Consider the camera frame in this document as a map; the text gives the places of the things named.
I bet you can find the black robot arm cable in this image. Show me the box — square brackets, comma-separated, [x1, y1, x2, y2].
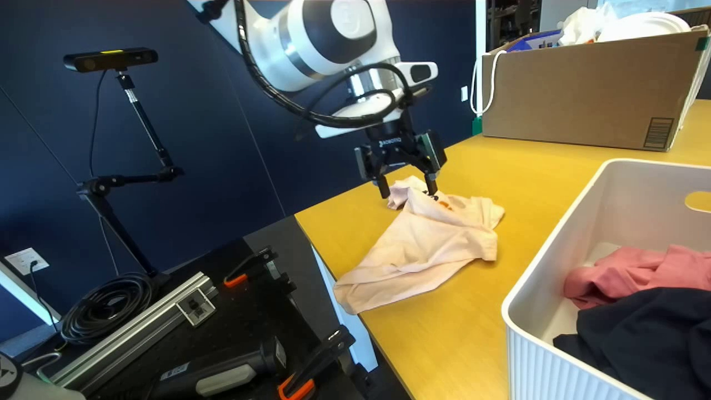
[233, 0, 417, 129]

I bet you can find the black articulated camera stand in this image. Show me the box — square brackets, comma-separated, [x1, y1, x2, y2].
[76, 70, 186, 281]

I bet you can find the white plastic bin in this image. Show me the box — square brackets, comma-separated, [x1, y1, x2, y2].
[500, 155, 711, 400]

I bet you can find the black stereo camera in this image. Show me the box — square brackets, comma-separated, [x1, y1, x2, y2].
[61, 47, 160, 74]

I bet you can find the white wall outlet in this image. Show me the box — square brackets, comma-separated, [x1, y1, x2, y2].
[1, 245, 51, 278]

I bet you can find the black grey handle tool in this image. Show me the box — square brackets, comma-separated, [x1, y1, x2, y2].
[151, 335, 289, 400]

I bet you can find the cream printed t-shirt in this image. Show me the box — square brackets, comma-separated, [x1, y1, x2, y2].
[333, 174, 507, 318]

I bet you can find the blue flat item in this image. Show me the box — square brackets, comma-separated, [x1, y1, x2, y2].
[507, 30, 564, 53]

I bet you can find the aluminium extrusion rail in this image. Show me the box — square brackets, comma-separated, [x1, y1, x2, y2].
[46, 271, 220, 392]

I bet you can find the pink cloth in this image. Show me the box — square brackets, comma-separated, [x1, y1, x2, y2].
[562, 242, 711, 311]

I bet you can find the dark navy cloth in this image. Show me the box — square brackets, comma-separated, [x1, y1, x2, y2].
[551, 288, 711, 400]

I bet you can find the brown cardboard box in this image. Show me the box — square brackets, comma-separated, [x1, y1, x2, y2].
[480, 24, 711, 153]

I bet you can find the white cord handle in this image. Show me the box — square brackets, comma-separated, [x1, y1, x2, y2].
[469, 47, 509, 121]

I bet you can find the black orange bar clamp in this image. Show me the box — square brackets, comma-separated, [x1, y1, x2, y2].
[273, 324, 358, 400]
[220, 248, 296, 294]

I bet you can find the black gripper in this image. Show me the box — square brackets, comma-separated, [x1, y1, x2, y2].
[352, 124, 446, 200]

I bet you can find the coiled black cable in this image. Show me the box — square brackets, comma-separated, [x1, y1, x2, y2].
[57, 274, 157, 347]

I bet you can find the white cloth bag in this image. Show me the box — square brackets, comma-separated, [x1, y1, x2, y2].
[557, 4, 693, 47]

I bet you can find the silver metal frame bar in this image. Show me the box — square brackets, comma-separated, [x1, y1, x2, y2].
[0, 262, 61, 329]

